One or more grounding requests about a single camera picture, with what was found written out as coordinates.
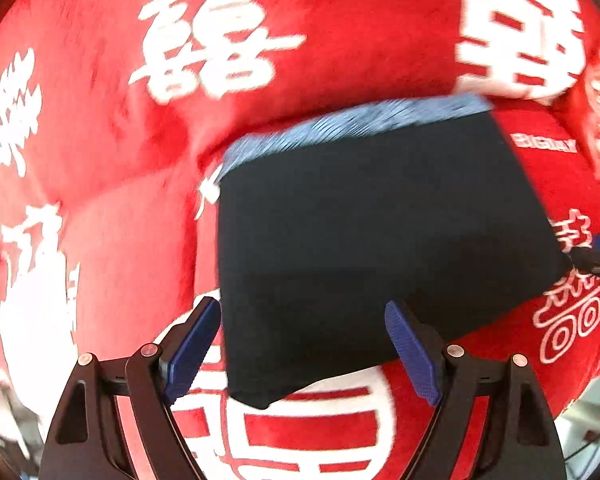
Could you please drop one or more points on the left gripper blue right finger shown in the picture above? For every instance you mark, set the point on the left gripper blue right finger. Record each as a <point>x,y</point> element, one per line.
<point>498,405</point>

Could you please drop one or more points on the red wedding bed blanket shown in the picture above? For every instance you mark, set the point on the red wedding bed blanket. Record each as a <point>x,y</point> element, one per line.
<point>115,116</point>

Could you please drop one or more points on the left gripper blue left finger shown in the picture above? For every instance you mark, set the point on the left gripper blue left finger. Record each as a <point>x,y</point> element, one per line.
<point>104,400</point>

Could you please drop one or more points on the black pants with blue stripes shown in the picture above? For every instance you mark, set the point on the black pants with blue stripes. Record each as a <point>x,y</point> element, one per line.
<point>324,223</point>

